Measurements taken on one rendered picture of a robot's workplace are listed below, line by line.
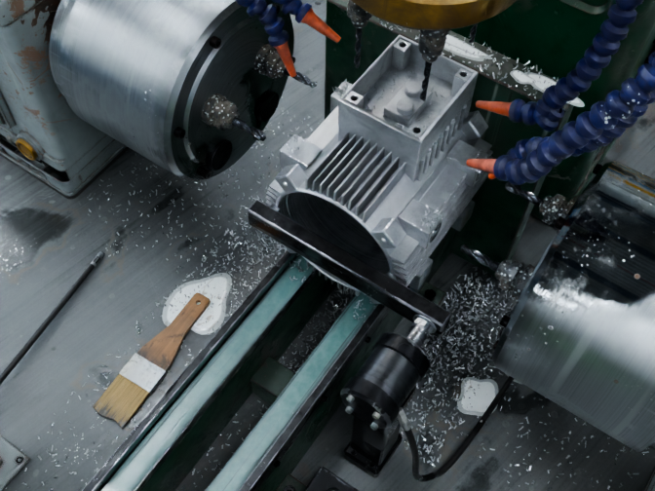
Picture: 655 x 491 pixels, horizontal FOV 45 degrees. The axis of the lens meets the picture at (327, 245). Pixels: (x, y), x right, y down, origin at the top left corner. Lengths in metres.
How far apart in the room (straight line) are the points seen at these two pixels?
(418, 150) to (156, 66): 0.30
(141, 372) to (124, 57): 0.40
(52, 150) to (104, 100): 0.22
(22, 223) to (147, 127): 0.36
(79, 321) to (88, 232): 0.14
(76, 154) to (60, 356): 0.29
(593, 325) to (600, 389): 0.06
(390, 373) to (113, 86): 0.45
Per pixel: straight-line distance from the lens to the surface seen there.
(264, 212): 0.89
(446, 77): 0.91
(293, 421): 0.89
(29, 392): 1.10
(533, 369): 0.81
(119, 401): 1.05
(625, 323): 0.76
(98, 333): 1.11
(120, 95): 0.94
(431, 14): 0.67
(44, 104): 1.10
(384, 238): 0.81
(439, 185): 0.88
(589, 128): 0.63
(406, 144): 0.82
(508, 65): 0.90
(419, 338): 0.83
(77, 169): 1.21
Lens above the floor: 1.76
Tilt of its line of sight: 58 degrees down
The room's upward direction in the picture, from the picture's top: 1 degrees clockwise
